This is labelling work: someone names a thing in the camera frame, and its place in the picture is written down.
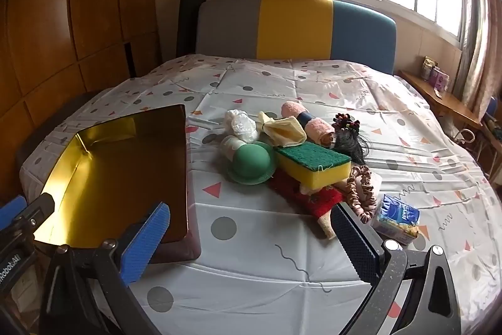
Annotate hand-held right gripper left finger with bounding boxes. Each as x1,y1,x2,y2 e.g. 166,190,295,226
39,202,171,335

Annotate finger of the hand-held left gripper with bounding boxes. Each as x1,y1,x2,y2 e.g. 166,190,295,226
18,193,56,231
0,196,26,222

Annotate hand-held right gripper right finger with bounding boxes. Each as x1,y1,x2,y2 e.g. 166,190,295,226
329,202,461,335

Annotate blue white carton box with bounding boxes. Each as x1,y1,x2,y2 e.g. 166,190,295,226
371,194,421,246

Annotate pink scrunchie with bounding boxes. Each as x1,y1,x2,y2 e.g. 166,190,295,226
345,165,379,224

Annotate red snowman sock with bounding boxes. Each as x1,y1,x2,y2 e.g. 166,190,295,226
269,174,346,240

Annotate gold lined maroon box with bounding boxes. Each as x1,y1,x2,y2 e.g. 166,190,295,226
33,103,202,265

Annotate yellow and green sponge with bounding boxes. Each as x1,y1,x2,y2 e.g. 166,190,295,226
273,142,352,190

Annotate black hairpiece with colourful beads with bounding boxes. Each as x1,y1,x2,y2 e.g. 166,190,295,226
333,113,371,166

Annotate green silicone bottle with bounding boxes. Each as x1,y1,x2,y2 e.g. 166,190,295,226
220,135,277,186

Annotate pink towel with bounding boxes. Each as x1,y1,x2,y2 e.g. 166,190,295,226
280,100,336,147

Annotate white plastic bag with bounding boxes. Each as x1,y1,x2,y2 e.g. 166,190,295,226
224,109,259,143

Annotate white patterned bedsheet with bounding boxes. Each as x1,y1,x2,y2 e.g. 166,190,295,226
19,54,502,335

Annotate yellow cloth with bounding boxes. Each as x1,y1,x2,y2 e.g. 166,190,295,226
258,111,307,147

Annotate wooden side desk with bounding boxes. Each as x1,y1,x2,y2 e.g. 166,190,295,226
399,70,483,129

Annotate blue plastic object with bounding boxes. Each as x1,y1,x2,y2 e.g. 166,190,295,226
484,95,502,124

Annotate wooden wardrobe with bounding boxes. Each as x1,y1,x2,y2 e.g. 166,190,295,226
0,0,163,198

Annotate black rolled mat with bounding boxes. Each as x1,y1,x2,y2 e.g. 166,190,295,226
176,0,208,59

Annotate grey yellow blue headboard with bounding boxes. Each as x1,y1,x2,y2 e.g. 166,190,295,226
196,0,396,76

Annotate beige patterned curtain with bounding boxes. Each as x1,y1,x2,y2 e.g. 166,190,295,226
447,0,502,120

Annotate white cable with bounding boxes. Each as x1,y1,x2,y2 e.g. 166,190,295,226
455,127,477,147

